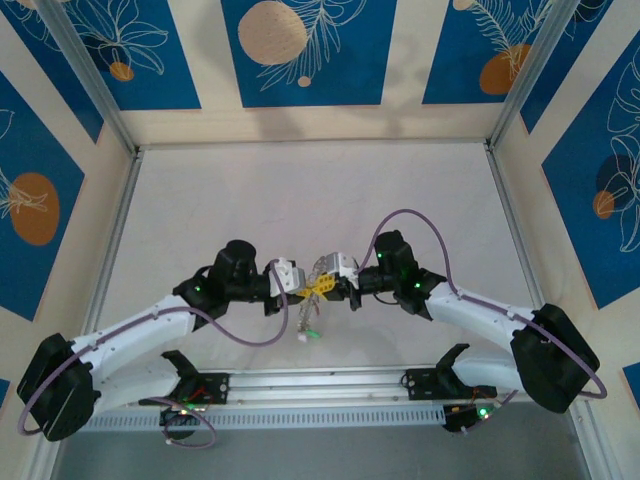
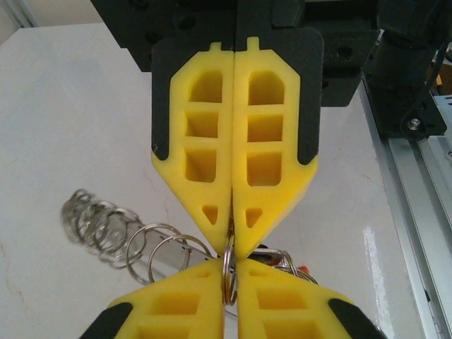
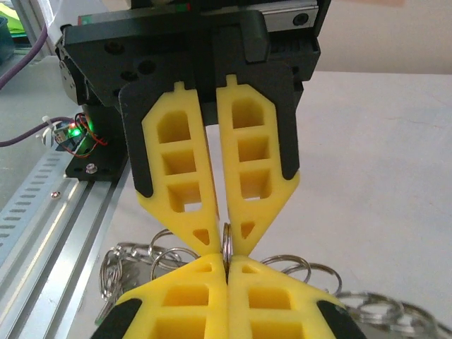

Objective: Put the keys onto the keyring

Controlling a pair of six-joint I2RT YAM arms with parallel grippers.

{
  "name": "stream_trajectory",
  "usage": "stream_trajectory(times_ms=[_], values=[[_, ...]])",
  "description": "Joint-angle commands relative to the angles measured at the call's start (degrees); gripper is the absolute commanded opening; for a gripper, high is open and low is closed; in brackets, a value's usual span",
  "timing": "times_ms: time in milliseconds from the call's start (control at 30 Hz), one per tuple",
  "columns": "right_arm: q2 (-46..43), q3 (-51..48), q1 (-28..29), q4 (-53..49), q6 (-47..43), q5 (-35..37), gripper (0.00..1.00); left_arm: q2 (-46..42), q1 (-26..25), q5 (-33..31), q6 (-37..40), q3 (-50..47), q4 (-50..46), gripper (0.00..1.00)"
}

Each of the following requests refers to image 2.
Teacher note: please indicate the key with black tag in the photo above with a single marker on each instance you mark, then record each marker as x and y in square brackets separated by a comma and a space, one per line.
[272, 255]

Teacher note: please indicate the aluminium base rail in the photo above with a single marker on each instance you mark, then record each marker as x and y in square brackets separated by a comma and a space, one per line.
[416, 212]

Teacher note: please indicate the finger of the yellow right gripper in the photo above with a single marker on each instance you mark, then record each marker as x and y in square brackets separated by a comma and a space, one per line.
[178, 141]
[291, 141]

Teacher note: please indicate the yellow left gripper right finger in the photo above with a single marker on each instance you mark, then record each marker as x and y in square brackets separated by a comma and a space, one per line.
[310, 310]

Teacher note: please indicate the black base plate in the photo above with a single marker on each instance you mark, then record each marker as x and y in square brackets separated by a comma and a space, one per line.
[420, 116]

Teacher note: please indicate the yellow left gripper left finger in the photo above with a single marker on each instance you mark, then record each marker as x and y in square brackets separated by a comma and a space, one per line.
[169, 310]

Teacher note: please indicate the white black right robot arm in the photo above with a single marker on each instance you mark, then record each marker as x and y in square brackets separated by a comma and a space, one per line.
[402, 42]

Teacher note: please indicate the key with red tag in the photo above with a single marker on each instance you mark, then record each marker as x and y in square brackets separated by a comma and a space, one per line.
[304, 269]

